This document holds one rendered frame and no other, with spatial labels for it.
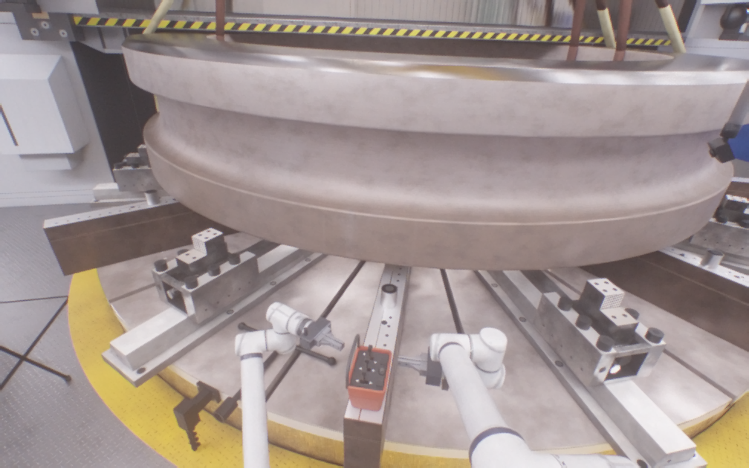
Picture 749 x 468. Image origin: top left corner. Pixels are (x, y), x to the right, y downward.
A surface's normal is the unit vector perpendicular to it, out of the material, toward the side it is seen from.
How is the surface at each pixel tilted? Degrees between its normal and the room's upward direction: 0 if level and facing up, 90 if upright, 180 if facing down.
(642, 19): 90
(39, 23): 90
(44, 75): 24
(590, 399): 0
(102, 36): 90
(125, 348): 0
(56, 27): 90
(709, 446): 0
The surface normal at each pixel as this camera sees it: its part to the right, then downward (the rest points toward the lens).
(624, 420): -0.91, -0.21
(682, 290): -0.82, 0.25
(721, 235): -0.54, 0.39
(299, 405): 0.04, -0.88
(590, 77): 0.12, -0.28
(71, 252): 0.58, 0.41
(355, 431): -0.17, 0.47
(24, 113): 0.22, 0.48
